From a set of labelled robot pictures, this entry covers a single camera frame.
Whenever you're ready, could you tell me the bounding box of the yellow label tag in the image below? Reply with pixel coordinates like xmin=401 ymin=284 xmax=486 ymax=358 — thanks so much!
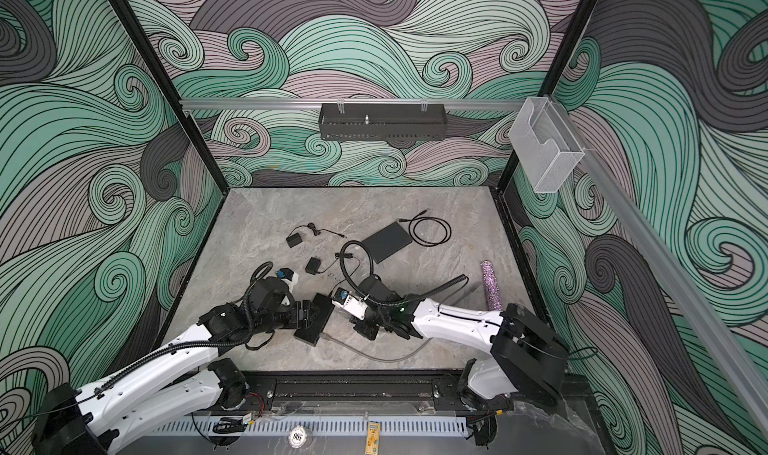
xmin=365 ymin=421 xmax=381 ymax=455

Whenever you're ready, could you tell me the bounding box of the black perforated wall tray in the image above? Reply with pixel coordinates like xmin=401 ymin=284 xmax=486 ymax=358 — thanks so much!
xmin=318 ymin=102 xmax=448 ymax=142

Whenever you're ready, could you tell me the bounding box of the grey ethernet cable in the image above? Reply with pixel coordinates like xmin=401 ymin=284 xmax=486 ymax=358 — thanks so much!
xmin=320 ymin=332 xmax=436 ymax=364
xmin=449 ymin=282 xmax=484 ymax=307

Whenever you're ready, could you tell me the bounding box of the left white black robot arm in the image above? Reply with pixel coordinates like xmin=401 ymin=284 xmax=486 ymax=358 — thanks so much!
xmin=31 ymin=263 xmax=321 ymax=454

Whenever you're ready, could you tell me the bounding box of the clear acrylic wall holder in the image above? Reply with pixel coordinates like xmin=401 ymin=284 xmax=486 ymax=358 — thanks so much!
xmin=509 ymin=97 xmax=584 ymax=194

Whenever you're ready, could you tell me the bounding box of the dark grey box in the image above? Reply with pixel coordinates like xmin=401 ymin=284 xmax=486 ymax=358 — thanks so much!
xmin=361 ymin=222 xmax=413 ymax=264

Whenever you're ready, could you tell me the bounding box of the black network switch box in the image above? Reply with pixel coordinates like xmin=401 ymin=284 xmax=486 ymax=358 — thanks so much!
xmin=294 ymin=293 xmax=335 ymax=346

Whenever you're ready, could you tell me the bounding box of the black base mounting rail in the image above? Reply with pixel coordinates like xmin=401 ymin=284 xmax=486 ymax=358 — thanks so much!
xmin=244 ymin=369 xmax=465 ymax=411

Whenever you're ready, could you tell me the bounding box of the round white sticker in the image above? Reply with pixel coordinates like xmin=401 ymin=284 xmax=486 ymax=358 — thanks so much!
xmin=288 ymin=425 xmax=310 ymax=449

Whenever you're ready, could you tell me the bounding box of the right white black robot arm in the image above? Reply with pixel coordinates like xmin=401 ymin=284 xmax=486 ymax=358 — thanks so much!
xmin=331 ymin=240 xmax=596 ymax=407

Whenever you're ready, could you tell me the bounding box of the glitter purple microphone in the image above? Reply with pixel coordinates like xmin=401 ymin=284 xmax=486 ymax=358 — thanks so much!
xmin=480 ymin=260 xmax=502 ymax=311

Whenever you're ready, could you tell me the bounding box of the white slotted cable duct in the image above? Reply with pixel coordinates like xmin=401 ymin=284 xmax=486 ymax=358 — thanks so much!
xmin=149 ymin=416 xmax=470 ymax=438

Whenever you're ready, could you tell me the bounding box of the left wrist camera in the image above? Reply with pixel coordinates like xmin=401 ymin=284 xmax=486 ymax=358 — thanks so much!
xmin=275 ymin=268 xmax=299 ymax=289

